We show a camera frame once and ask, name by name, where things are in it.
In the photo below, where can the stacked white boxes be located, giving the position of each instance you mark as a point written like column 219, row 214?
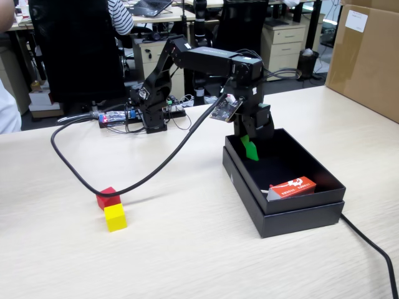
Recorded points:
column 42, row 101

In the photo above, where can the controller board with red LED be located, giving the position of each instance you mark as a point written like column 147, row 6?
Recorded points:
column 112, row 117

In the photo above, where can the black laptop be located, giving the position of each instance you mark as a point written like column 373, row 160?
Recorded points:
column 149, row 7

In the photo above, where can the red wooden cube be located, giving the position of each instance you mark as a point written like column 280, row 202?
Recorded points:
column 104, row 201

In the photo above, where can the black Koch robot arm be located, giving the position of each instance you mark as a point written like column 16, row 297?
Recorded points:
column 205, row 60

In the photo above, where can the black trash bin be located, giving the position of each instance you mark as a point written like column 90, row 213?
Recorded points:
column 307, row 63

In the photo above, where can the beige drawer cabinet with lock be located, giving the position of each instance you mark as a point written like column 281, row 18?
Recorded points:
column 149, row 59

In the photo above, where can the green wooden cube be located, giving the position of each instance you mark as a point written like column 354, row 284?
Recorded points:
column 252, row 152

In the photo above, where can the black open cardboard box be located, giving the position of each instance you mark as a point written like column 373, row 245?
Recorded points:
column 299, row 205

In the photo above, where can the person in white shirt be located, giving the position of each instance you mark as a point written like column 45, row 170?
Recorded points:
column 7, row 115

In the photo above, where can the black mesh office chair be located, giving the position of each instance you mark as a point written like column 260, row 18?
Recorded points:
column 240, row 28

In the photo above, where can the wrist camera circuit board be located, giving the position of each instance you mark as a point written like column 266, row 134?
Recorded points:
column 226, row 109

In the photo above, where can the orange drink carton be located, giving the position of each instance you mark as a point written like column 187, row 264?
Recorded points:
column 296, row 188

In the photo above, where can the large brown cardboard box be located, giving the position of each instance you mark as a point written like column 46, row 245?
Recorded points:
column 364, row 62

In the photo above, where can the large black office chair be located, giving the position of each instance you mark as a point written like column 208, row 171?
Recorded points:
column 78, row 46

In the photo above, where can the person in striped shirt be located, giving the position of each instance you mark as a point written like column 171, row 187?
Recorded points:
column 121, row 17

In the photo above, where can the yellow wooden cube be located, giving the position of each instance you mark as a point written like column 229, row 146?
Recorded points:
column 115, row 218

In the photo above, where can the bare person forearm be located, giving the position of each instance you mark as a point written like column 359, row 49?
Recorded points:
column 6, row 14

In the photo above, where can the beige three-drawer cabinet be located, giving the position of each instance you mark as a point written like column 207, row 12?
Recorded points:
column 282, row 40

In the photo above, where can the black pole with white bands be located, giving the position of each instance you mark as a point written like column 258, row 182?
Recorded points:
column 199, row 25

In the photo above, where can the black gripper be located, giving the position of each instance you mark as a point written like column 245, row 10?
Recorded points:
column 251, row 93

